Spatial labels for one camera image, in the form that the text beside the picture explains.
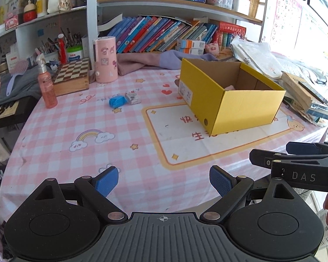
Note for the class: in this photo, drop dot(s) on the blue packet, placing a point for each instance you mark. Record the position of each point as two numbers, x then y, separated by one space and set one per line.
117 101

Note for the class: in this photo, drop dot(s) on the pink alphabet wall poster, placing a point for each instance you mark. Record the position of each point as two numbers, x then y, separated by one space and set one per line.
286 23

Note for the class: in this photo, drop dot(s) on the small red white box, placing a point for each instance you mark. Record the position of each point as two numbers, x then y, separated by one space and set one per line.
132 98

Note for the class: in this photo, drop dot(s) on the white green lid jar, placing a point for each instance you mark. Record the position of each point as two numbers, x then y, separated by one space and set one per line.
74 53

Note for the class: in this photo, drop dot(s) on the grey clothes pile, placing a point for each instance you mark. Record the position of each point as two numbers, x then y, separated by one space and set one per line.
24 86

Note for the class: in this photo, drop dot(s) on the white tote bags pile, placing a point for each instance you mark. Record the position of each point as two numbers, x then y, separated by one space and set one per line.
259 57

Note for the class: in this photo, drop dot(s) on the orange white medicine box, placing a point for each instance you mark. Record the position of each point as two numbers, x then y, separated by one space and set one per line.
193 51
184 43

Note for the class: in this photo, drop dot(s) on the red white round jar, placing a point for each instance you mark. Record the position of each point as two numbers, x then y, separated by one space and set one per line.
29 12

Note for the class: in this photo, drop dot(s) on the orange white medicine box upper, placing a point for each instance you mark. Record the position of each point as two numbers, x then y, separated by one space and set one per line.
184 43

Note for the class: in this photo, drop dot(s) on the stack of old books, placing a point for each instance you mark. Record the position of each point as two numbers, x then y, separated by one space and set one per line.
301 97

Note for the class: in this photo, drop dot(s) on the red dictionary book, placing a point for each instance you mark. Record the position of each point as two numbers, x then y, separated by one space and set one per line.
227 27

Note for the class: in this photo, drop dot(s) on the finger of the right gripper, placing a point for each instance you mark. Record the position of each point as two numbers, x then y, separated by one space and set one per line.
297 148

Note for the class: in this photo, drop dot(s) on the white shelf unit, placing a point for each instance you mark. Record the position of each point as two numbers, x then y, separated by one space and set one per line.
85 20

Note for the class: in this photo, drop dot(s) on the red tassel ornament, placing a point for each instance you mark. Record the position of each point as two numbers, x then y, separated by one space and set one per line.
62 46

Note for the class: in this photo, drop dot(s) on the pink checked tablecloth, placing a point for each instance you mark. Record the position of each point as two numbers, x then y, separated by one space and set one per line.
162 152

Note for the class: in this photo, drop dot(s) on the yellow cardboard box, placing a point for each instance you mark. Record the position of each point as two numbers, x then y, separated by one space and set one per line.
254 102

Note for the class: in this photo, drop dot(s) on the pink spray bottle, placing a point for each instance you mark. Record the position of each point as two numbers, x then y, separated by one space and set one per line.
45 83

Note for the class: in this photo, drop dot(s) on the orange white medicine box lower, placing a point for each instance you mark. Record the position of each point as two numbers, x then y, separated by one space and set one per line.
193 51

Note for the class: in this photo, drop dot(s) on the lilac hair brush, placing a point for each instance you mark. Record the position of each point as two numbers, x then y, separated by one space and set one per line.
19 70

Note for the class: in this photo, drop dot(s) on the pink purple cloth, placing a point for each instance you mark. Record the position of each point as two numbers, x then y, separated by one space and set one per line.
170 60

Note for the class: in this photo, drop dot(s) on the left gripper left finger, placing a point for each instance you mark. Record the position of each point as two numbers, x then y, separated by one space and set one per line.
94 192

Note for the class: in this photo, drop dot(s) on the wooden chess board box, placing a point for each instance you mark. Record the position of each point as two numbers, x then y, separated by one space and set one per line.
72 77

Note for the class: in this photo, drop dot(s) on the pink pig plush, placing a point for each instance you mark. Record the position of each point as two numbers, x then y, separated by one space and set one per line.
212 48

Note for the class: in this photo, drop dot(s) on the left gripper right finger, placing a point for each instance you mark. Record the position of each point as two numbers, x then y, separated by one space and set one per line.
233 192

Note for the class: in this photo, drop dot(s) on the pink sticker cylinder humidifier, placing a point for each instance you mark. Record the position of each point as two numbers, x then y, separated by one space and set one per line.
105 58

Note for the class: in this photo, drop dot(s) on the row of colourful books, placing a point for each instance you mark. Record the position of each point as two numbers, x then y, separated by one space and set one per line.
146 34

